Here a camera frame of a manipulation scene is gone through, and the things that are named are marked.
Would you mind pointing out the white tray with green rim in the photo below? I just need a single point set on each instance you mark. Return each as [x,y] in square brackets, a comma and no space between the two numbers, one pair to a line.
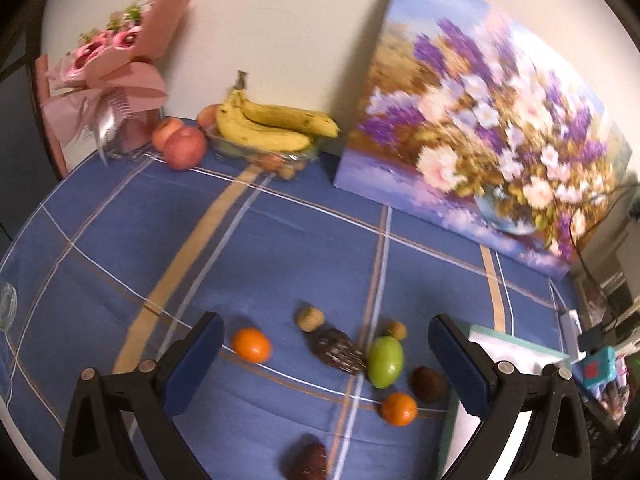
[460,425]

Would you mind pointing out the clear plastic fruit container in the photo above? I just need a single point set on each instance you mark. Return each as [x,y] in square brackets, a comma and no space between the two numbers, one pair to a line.
[285,164]

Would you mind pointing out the teal plastic toy box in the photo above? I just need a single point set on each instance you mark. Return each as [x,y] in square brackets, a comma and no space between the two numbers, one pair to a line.
[599,368]

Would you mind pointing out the black charger adapter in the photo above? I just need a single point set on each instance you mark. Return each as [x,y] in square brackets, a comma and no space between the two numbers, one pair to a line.
[591,340]

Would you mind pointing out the orange tangerine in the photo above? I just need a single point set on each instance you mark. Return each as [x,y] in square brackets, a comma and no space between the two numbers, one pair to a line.
[399,409]
[251,345]

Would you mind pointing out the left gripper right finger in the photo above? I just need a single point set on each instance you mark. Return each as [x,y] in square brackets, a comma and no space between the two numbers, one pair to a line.
[555,444]

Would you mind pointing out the blue plaid tablecloth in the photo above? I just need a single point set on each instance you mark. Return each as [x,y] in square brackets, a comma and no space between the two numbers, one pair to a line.
[135,252]

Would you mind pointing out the dark brown avocado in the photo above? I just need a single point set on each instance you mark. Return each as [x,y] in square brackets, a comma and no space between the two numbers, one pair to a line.
[335,349]

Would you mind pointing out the green lime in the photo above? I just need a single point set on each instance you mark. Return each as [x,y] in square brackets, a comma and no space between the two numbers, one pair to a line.
[385,361]

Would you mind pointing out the small yellow-brown fruit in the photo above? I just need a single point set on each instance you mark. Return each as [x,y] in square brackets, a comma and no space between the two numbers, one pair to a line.
[396,330]

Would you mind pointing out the glass cup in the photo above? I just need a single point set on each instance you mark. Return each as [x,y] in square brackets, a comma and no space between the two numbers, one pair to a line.
[8,305]

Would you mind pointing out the small brown kiwi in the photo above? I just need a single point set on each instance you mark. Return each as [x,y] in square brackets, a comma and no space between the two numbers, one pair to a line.
[310,319]

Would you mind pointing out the red apple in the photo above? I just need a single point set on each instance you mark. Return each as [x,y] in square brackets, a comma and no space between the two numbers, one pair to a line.
[185,148]
[164,130]

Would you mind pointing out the flower painting canvas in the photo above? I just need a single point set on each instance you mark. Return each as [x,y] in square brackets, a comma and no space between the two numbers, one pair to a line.
[472,122]

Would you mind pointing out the pink flower bouquet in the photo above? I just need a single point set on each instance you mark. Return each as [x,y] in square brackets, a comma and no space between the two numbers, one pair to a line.
[111,76]

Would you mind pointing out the white power strip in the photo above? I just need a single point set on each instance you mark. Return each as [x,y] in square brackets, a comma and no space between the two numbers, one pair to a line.
[571,330]

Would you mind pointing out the banana bunch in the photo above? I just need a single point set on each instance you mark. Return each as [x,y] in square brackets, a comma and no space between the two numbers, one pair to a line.
[267,127]

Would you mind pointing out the dark round passion fruit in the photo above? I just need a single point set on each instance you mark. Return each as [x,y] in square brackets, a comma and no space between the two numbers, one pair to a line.
[427,385]

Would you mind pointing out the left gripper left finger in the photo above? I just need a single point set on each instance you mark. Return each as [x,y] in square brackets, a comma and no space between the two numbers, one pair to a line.
[96,444]

